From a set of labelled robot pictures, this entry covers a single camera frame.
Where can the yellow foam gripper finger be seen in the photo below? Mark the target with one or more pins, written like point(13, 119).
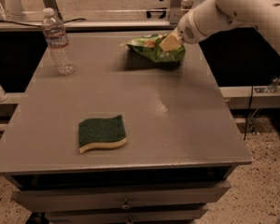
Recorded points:
point(170, 42)

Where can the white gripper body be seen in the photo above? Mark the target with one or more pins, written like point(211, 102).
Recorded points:
point(187, 32)

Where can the green rice chip bag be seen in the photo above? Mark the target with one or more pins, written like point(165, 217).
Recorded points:
point(148, 46)

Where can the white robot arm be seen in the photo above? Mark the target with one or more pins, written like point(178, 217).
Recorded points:
point(213, 16)

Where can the green yellow sponge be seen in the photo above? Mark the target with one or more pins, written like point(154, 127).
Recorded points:
point(101, 133)

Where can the clear plastic water bottle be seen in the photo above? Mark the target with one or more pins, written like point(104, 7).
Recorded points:
point(58, 42)

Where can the grey upper drawer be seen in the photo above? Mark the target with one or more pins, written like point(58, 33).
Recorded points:
point(121, 197)

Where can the grey drawer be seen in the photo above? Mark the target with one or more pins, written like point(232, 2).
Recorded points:
point(135, 215)
point(121, 197)

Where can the grey lower drawer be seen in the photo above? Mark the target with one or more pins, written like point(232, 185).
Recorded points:
point(135, 215)

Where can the metal frame rail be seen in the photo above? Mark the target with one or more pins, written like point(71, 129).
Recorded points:
point(82, 25)

